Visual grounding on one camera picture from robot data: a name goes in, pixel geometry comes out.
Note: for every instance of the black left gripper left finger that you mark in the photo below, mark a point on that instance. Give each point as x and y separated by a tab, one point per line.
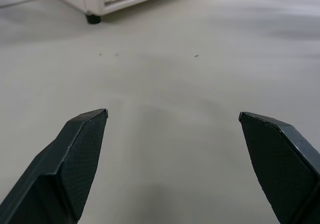
62	169

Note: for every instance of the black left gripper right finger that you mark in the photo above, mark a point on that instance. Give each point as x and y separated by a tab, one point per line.
282	164

